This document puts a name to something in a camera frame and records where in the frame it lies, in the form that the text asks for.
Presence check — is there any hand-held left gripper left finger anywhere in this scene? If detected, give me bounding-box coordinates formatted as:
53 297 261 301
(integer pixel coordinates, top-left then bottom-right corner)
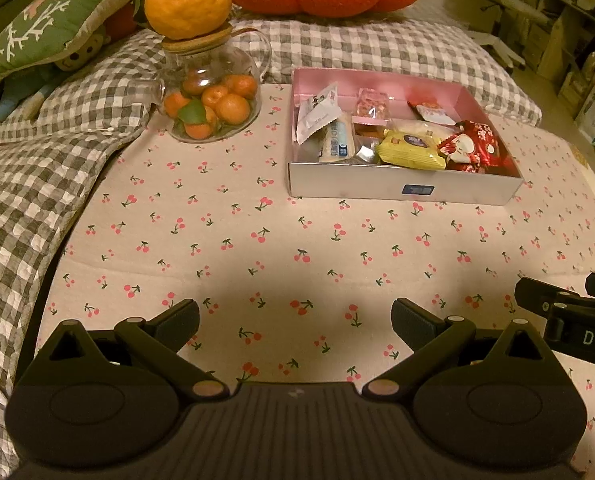
40 299 231 402

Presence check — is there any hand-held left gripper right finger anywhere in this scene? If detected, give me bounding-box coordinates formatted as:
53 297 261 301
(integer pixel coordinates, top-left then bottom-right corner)
361 298 554 402

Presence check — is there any pink and silver box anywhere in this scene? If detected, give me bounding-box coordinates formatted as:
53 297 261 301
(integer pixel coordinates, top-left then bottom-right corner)
286 66 524 207

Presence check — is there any red candy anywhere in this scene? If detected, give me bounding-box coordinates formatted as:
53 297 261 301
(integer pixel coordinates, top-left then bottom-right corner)
436 132 481 175
455 120 503 167

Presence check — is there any yellow snack packet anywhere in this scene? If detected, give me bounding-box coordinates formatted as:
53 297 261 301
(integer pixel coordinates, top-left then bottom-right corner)
380 130 448 171

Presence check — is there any amber clear snack packet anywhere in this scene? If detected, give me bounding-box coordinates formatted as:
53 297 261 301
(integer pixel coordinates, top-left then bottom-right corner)
352 137 383 166

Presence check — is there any long white sandwich packet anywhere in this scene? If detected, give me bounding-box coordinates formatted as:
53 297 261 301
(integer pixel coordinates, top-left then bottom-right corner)
390 117 461 143

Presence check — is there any white and blue bread packet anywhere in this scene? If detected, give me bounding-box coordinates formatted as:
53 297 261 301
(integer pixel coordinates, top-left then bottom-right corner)
320 112 355 163

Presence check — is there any clear cracker packet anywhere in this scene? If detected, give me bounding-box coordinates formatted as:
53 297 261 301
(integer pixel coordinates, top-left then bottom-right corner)
352 121 388 140

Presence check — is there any white and red cookie packet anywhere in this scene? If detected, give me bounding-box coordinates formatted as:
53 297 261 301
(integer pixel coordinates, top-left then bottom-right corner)
407 100 455 123

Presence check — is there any pink cookie packet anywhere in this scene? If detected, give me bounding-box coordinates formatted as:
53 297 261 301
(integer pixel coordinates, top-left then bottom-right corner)
353 87 393 126

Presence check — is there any white packet with black print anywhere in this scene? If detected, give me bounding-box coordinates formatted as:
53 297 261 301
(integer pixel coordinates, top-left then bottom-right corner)
295 82 339 143

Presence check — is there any cherry print sheet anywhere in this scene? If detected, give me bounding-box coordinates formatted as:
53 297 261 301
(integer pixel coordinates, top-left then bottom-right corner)
32 80 595 480

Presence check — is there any grey checkered quilt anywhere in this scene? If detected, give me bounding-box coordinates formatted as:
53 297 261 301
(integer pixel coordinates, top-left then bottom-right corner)
0 30 178 480

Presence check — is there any pile of small tangerines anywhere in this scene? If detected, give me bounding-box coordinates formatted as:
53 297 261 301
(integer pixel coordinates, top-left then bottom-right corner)
164 70 258 141

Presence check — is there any stack of cardboard boxes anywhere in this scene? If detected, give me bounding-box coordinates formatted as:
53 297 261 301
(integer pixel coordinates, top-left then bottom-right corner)
522 0 595 116

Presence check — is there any glass jar of kumquats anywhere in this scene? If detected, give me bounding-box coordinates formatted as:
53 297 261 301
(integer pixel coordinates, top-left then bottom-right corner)
122 22 273 143

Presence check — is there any grey checkered pillow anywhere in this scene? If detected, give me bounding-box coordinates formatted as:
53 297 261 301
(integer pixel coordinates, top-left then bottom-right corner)
228 12 543 123

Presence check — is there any bamboo teapot lid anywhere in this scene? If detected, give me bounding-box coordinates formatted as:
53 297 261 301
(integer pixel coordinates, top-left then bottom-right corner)
160 22 234 53

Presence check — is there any plush toy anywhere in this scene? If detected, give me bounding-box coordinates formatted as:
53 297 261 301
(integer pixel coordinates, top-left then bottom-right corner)
0 35 113 121

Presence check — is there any office chair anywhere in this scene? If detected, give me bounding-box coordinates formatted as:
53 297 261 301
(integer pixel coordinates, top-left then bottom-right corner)
450 0 553 71

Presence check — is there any small red plush cushion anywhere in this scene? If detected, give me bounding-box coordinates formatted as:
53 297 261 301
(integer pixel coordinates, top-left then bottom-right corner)
105 0 151 41

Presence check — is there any green embroidered pillow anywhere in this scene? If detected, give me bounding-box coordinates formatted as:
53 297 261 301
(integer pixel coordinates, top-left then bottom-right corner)
0 0 166 103

